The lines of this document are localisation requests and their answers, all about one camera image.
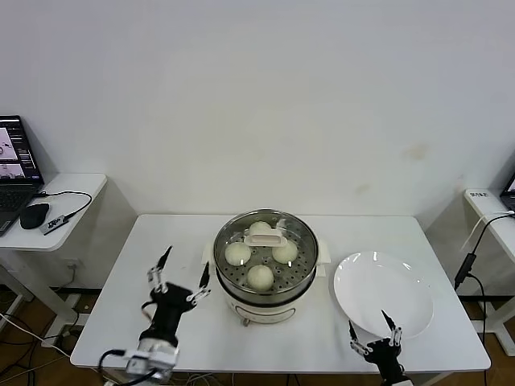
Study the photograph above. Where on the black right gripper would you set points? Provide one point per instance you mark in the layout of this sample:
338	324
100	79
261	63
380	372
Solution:
386	362

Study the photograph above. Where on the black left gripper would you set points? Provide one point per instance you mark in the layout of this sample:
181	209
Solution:
169	309

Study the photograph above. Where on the white steamed baozi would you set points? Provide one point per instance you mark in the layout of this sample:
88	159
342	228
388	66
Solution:
285	253
260	277
257	228
237	253

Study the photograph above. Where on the round glass pot lid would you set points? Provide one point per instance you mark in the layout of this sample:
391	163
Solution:
265	239

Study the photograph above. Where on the perforated steel steamer basket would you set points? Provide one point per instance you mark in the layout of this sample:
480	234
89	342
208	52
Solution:
326	251

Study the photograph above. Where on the white round plate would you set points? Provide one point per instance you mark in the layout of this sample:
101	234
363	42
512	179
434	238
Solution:
382	289

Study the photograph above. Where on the white electric cooker pot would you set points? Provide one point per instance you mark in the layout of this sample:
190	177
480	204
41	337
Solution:
261	311

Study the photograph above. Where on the white side table with mouse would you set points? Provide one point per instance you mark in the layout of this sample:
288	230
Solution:
76	189

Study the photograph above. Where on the grey usb hub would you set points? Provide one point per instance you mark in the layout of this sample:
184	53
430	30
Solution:
53	225

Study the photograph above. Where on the white floor power strip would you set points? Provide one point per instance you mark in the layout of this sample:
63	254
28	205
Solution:
54	342

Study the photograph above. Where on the black computer mouse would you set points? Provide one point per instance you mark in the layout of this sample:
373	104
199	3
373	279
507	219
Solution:
34	215

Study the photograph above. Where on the white side table with sticker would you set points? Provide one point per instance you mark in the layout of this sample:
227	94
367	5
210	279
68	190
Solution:
503	237

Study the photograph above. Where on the small printed table sticker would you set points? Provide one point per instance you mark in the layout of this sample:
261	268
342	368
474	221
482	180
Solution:
479	195

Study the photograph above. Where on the black laptop with bright screen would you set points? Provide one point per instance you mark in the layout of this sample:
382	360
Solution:
16	153

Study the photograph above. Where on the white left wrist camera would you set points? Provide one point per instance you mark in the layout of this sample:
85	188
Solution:
138	362

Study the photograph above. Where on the white wall socket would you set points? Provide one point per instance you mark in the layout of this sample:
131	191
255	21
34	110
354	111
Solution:
73	265

